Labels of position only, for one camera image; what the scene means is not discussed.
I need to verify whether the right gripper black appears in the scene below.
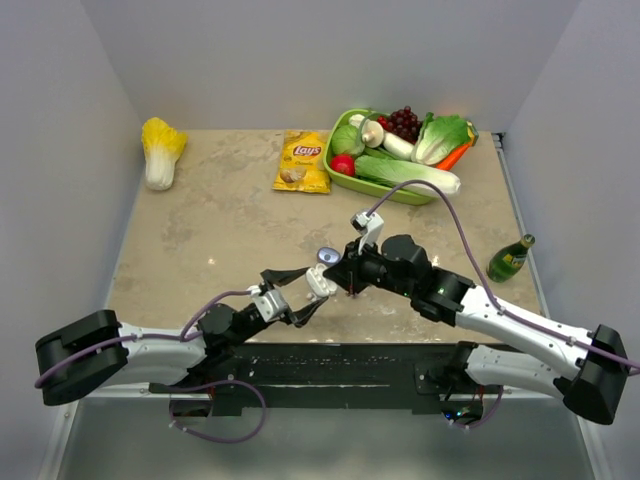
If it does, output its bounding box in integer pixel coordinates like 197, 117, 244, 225
326, 235, 415, 298

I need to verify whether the white earbud charging case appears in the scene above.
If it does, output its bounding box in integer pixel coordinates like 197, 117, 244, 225
305, 263, 338, 299

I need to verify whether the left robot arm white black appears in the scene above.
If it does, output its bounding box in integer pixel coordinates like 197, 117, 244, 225
35, 264, 337, 406

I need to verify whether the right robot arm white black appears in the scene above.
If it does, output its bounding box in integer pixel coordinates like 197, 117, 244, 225
324, 234, 630, 425

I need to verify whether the blue-grey earbud charging case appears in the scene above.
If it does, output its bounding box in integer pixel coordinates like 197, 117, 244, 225
317, 247, 341, 265

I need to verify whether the red tomato toy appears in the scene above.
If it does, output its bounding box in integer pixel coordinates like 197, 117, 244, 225
330, 154, 355, 177

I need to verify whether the long green napa cabbage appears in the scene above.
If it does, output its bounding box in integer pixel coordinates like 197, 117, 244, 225
355, 155, 461, 196

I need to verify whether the yellow Lays chips bag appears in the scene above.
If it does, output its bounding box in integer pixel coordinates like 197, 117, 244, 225
272, 130, 330, 194

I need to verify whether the round green cabbage toy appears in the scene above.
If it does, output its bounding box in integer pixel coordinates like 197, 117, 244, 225
330, 124, 365, 157

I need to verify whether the white king oyster mushroom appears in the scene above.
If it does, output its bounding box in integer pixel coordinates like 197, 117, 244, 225
359, 119, 414, 160

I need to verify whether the small white mushroom toy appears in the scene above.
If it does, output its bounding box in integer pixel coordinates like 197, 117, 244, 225
348, 114, 366, 128

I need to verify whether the green plastic tray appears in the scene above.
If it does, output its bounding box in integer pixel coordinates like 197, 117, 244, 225
322, 108, 433, 206

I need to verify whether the orange carrot toy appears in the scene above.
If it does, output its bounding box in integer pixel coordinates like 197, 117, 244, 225
436, 143, 472, 171

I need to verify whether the green glass bottle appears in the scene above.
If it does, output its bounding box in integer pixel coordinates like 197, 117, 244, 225
486, 234, 536, 283

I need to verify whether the dark red grapes bunch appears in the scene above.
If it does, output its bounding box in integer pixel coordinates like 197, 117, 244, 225
377, 106, 423, 144

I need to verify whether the green leafy lettuce toy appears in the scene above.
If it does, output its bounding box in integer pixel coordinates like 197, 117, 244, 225
411, 112, 470, 166

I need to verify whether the yellow napa cabbage toy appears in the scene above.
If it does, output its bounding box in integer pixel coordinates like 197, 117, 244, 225
141, 117, 188, 191

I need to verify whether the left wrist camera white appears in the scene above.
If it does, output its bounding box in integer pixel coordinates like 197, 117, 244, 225
248, 284, 289, 323

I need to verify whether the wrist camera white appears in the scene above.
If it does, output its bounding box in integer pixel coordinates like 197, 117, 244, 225
351, 210, 384, 254
248, 284, 289, 323

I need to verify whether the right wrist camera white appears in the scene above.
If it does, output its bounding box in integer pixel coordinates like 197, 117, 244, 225
351, 210, 384, 254

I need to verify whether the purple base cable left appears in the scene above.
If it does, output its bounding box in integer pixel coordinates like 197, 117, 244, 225
168, 375, 271, 445

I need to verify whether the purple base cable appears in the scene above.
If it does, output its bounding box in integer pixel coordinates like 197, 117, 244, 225
449, 387, 504, 430
168, 375, 271, 445

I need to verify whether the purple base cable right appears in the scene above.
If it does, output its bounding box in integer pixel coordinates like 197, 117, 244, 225
449, 387, 504, 430

